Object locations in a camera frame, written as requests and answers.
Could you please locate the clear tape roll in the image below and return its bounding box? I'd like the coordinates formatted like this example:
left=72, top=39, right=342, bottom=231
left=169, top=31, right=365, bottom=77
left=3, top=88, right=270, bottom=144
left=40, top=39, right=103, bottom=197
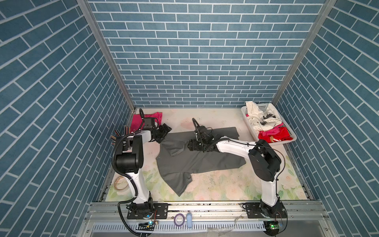
left=113, top=175, right=129, bottom=192

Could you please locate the aluminium front rail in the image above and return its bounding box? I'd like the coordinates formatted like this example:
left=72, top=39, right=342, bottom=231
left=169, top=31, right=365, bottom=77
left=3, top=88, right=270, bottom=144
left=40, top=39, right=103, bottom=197
left=78, top=200, right=338, bottom=237

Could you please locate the magenta garment in basket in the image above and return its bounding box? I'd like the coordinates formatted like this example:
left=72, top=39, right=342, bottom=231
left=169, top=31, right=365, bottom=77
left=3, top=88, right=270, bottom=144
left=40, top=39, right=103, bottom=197
left=259, top=123, right=284, bottom=136

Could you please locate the white plastic laundry basket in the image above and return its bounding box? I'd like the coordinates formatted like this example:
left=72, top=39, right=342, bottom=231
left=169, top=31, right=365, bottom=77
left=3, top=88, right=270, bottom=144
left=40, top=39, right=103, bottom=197
left=241, top=103, right=297, bottom=145

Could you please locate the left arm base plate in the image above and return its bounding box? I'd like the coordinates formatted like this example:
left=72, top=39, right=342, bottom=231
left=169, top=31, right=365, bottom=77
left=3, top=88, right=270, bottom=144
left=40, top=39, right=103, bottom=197
left=127, top=202, right=168, bottom=220

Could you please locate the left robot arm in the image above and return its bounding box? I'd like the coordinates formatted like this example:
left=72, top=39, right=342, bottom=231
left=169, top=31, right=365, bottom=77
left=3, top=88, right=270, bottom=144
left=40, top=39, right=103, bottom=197
left=111, top=123, right=172, bottom=214

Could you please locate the light blue small cylinder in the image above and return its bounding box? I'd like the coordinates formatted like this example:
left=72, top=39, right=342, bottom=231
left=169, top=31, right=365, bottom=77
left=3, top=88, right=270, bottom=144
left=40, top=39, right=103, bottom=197
left=186, top=212, right=193, bottom=229

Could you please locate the folded magenta t shirt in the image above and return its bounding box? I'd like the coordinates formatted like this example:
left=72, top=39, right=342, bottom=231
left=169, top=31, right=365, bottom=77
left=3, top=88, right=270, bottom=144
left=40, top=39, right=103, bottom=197
left=130, top=112, right=163, bottom=132

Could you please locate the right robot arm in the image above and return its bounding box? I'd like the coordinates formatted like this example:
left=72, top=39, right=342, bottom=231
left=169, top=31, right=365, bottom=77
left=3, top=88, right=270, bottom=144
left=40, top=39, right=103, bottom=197
left=188, top=126, right=283, bottom=218

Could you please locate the right black cable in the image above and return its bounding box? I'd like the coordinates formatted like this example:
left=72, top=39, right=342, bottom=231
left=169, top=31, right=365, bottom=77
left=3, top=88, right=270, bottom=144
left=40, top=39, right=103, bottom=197
left=191, top=118, right=286, bottom=184

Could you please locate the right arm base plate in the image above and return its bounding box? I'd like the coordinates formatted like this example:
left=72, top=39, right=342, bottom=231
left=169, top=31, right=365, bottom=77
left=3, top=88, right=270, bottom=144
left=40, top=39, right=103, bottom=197
left=242, top=201, right=287, bottom=219

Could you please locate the grey t shirt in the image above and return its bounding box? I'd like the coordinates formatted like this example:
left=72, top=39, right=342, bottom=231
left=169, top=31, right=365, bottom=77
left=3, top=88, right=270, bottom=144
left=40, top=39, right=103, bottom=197
left=157, top=131, right=246, bottom=196

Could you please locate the red t shirt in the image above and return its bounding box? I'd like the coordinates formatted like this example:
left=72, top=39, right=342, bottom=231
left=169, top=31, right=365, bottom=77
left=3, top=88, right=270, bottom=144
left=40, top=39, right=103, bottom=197
left=258, top=127, right=293, bottom=143

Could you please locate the purple tape roll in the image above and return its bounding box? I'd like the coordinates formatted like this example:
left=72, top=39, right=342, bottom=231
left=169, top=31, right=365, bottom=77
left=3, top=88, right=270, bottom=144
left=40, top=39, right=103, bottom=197
left=174, top=213, right=185, bottom=227

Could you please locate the white t shirt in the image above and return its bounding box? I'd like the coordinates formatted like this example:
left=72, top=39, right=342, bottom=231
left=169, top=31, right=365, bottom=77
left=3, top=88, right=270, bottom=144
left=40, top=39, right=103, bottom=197
left=246, top=101, right=283, bottom=131

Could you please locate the coloured pencils bundle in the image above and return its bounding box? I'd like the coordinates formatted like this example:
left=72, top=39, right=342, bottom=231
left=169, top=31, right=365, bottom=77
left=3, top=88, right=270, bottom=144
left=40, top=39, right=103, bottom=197
left=110, top=125, right=134, bottom=145

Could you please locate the left circuit board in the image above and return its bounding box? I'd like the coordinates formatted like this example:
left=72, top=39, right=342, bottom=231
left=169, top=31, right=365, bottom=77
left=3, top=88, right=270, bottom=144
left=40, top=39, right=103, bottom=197
left=137, top=221, right=155, bottom=232

